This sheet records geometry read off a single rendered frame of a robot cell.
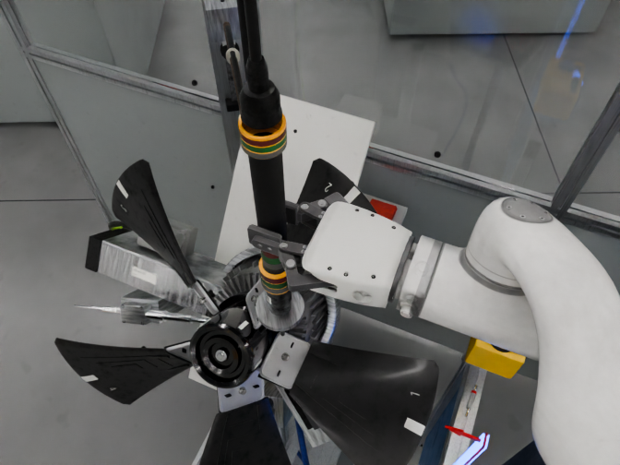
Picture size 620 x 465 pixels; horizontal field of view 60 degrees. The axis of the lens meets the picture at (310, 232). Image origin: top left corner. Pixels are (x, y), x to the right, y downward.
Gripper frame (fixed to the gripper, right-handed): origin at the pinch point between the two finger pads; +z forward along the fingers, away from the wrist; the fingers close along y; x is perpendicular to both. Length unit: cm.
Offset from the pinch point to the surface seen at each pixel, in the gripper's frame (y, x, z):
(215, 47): 55, -25, 42
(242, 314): 2.7, -34.6, 9.2
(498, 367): 21, -56, -38
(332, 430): -7.6, -41.5, -12.0
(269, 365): -2.4, -39.1, 1.8
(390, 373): 4.7, -39.7, -17.7
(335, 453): 14, -150, -9
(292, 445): 11, -150, 6
